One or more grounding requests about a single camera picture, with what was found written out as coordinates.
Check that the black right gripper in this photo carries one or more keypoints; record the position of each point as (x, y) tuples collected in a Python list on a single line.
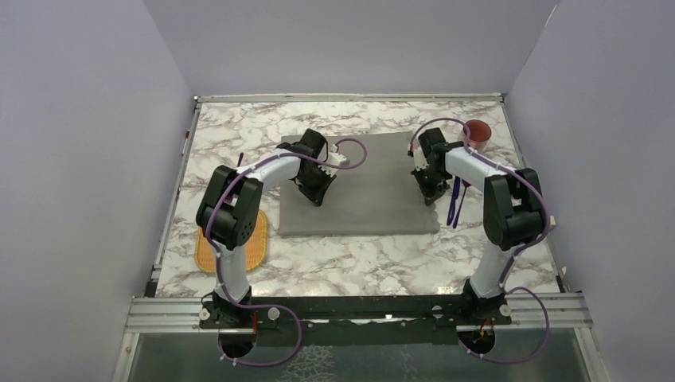
[(431, 194)]

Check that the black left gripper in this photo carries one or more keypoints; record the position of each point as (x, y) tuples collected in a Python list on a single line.
[(315, 196)]

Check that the grey scalloped cloth placemat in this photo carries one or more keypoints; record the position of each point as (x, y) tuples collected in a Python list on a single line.
[(380, 197)]

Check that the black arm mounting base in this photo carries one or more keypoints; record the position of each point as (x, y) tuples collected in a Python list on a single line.
[(344, 321)]

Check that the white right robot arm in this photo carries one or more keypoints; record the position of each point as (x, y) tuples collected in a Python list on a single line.
[(514, 216)]

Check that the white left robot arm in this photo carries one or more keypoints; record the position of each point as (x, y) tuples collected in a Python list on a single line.
[(228, 211)]

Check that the purple iridescent knife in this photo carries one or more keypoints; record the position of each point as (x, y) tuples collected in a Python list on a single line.
[(452, 213)]

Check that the purple iridescent spoon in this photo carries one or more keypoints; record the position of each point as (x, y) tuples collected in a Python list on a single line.
[(466, 186)]

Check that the pink patterned cup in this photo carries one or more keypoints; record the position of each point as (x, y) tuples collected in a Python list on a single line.
[(477, 133)]

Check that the aluminium table frame rail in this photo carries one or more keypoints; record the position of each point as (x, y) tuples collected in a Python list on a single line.
[(163, 341)]

